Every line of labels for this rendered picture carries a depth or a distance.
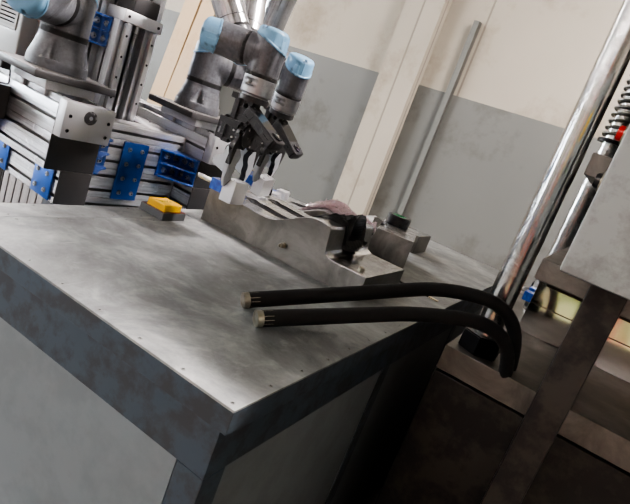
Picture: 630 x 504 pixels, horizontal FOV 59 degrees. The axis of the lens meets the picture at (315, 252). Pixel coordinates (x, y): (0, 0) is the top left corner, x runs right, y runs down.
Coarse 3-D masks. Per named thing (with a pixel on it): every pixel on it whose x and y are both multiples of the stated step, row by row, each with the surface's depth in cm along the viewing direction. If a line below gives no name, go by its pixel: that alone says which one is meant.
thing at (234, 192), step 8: (200, 176) 135; (208, 176) 134; (216, 184) 130; (232, 184) 128; (240, 184) 129; (248, 184) 131; (224, 192) 129; (232, 192) 128; (240, 192) 130; (224, 200) 129; (232, 200) 129; (240, 200) 131
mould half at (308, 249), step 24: (216, 192) 146; (216, 216) 146; (240, 216) 142; (264, 216) 139; (288, 216) 150; (264, 240) 139; (288, 240) 136; (312, 240) 133; (336, 240) 135; (288, 264) 136; (312, 264) 133; (336, 264) 130; (360, 264) 137; (384, 264) 146
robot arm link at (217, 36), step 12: (204, 24) 122; (216, 24) 122; (228, 24) 122; (204, 36) 122; (216, 36) 122; (228, 36) 121; (240, 36) 121; (204, 48) 125; (216, 48) 123; (228, 48) 122; (240, 48) 122; (240, 60) 124
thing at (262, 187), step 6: (252, 174) 161; (264, 174) 161; (246, 180) 161; (258, 180) 158; (264, 180) 157; (270, 180) 159; (252, 186) 160; (258, 186) 159; (264, 186) 159; (270, 186) 161; (252, 192) 160; (258, 192) 159; (264, 192) 161
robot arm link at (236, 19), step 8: (216, 0) 132; (224, 0) 132; (232, 0) 132; (240, 0) 134; (216, 8) 133; (224, 8) 132; (232, 8) 132; (240, 8) 133; (216, 16) 135; (224, 16) 133; (232, 16) 132; (240, 16) 133; (240, 24) 133; (248, 24) 135; (240, 64) 139
